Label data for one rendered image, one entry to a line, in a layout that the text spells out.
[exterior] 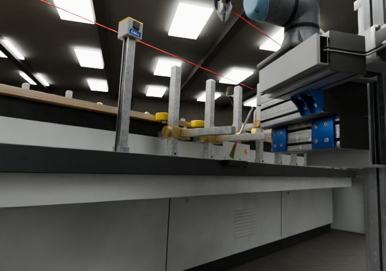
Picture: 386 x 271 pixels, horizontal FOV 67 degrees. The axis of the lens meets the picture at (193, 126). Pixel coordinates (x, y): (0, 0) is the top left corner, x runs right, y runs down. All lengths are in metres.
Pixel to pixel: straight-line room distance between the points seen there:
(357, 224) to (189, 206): 2.60
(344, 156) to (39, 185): 0.91
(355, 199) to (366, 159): 3.03
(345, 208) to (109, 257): 3.06
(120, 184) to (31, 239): 0.36
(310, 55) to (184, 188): 0.88
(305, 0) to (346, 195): 3.11
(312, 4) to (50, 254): 1.28
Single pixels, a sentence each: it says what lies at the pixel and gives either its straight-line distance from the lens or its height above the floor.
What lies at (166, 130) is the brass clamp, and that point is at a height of 0.81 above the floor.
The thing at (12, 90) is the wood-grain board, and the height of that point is 0.89.
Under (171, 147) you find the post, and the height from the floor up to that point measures 0.74.
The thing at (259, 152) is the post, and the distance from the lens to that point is 1.86.
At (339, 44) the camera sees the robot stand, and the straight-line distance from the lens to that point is 0.71.
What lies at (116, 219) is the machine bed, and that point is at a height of 0.41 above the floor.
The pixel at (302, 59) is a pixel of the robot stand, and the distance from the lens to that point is 0.71.
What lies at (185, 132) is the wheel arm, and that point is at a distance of 1.28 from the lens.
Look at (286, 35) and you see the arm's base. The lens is 1.07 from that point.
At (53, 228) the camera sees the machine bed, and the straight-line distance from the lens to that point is 1.27.
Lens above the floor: 0.66
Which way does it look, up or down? 8 degrees up
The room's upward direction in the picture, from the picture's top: 3 degrees clockwise
